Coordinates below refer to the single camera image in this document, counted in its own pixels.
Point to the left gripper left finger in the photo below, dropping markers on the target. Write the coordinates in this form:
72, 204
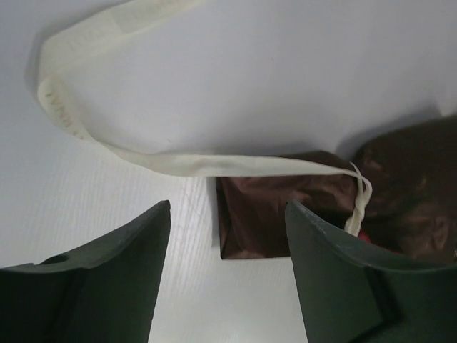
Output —
102, 291

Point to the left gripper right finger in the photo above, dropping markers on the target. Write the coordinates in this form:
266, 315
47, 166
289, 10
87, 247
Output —
353, 291

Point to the dark red wrapping paper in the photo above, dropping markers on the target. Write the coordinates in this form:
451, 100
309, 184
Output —
398, 192

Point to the cream ribbon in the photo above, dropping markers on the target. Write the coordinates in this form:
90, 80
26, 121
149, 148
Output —
109, 28

